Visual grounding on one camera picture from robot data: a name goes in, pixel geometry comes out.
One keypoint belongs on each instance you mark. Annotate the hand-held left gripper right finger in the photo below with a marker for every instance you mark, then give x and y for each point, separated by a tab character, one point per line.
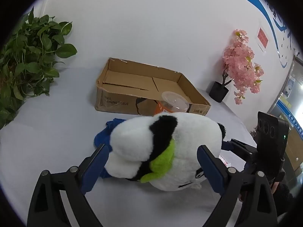
210	167

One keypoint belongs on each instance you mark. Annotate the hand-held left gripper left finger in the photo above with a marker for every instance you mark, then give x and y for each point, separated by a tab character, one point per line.
94	170

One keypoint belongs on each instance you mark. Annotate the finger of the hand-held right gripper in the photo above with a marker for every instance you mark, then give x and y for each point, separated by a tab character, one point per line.
239	149

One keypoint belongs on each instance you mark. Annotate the panda plush toy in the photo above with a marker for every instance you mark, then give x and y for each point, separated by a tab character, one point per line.
189	137

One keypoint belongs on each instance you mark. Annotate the orange plastic cup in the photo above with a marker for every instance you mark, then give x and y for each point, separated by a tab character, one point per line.
174	101

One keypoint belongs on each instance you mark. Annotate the cardboard box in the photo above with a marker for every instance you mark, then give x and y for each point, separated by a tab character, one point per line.
132	75

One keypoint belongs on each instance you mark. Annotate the person's right forearm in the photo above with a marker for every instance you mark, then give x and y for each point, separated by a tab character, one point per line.
283	196

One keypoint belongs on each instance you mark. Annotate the small white packet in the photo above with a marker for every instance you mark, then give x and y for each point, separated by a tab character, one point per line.
224	162

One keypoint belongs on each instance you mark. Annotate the wooden cabinet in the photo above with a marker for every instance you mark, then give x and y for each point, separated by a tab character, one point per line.
296	151

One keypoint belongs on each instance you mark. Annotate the blue cloth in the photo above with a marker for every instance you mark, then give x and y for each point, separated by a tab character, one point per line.
101	137

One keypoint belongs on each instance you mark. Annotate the glass door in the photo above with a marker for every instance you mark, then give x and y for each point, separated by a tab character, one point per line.
293	80

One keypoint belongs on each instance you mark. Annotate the pink blossom tree in pot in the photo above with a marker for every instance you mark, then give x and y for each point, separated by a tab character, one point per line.
239	66

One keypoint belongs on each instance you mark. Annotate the green leafy plant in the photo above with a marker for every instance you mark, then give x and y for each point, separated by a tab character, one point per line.
28	59

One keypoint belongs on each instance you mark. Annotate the red wall sign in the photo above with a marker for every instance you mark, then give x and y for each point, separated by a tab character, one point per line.
262	36

